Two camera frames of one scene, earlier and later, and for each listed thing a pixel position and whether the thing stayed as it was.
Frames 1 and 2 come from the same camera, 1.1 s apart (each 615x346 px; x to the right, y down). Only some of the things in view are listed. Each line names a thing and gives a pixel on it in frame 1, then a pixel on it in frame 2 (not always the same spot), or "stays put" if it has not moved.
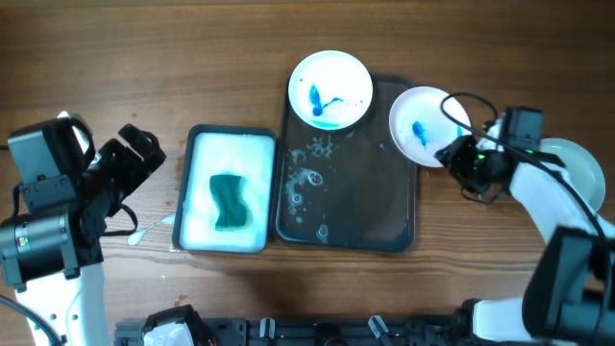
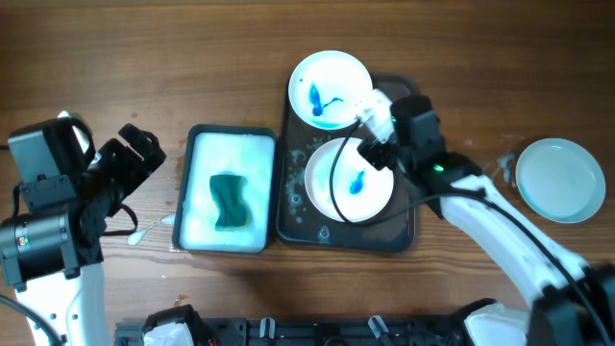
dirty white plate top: [330, 89] stays put
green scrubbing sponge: [233, 211] stays put
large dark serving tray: [344, 189] stays put
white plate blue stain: [420, 130] -> [360, 188]
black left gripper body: [119, 170] stays put
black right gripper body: [475, 165] -> [388, 153]
